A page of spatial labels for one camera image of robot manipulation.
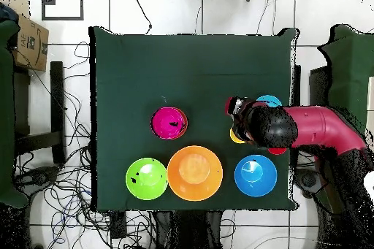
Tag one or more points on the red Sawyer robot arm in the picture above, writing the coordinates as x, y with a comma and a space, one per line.
321, 126

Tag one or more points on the green cloth-covered table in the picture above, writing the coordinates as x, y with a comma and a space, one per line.
5, 114
350, 70

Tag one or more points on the small orange-red bowl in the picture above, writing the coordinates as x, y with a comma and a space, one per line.
184, 120

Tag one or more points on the small magenta bowl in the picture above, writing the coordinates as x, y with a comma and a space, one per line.
166, 123

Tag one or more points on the yellow cup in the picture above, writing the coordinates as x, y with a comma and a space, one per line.
234, 138

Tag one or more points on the small light blue bowl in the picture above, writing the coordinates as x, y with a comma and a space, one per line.
268, 100

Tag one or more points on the black square frame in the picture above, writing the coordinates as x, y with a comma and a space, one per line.
62, 18

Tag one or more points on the large green bowl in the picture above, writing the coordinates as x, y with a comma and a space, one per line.
143, 184

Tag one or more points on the large blue bowl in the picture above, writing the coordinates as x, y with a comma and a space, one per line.
255, 175

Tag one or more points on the red cup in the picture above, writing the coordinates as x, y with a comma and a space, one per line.
277, 151

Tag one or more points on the white box stack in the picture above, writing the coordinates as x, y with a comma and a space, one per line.
371, 100

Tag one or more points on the black metal stand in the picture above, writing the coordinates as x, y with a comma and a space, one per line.
57, 100

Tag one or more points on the large orange-yellow bowl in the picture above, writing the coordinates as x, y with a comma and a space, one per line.
194, 173

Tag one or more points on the cardboard box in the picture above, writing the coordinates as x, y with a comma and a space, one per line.
30, 44

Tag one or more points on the dark green tablecloth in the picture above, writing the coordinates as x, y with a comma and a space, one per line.
190, 62

